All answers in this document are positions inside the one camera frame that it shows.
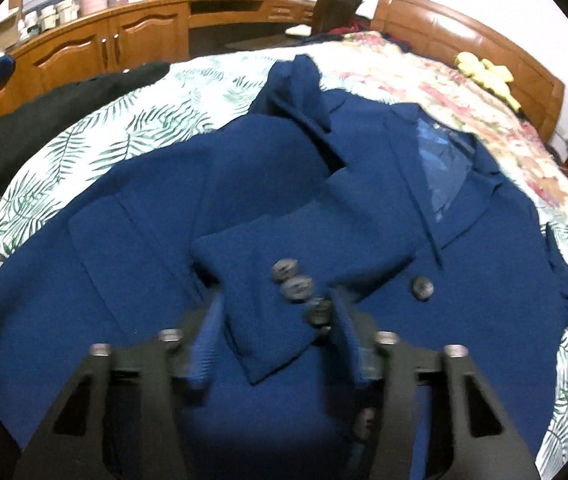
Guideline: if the yellow plush toy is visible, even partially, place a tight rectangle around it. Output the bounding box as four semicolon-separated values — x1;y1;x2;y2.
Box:
454;51;522;111

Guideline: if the wooden desk cabinet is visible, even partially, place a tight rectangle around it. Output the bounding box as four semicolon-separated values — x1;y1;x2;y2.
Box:
0;0;317;151

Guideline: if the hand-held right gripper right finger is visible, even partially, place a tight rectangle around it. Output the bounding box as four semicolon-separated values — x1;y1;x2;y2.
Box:
329;287;539;480

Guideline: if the black cloth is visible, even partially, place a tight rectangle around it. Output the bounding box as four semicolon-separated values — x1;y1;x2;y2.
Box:
0;60;172;196

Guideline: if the bed with leaf-pattern cover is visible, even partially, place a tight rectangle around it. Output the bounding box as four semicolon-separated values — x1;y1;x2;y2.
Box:
0;52;568;480

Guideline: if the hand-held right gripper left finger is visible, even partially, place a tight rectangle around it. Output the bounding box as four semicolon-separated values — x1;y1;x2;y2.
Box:
14;290;225;480

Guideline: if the dark blue suit jacket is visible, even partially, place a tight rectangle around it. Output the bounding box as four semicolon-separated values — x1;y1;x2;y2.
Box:
0;55;568;480

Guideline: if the wooden bed headboard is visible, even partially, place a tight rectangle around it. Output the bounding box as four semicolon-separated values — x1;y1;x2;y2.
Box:
370;0;567;141

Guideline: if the floral blanket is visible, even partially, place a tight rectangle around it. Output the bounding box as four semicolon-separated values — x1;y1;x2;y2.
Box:
309;30;568;286

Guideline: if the dark wooden chair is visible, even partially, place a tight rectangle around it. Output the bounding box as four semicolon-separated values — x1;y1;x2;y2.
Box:
309;0;362;36

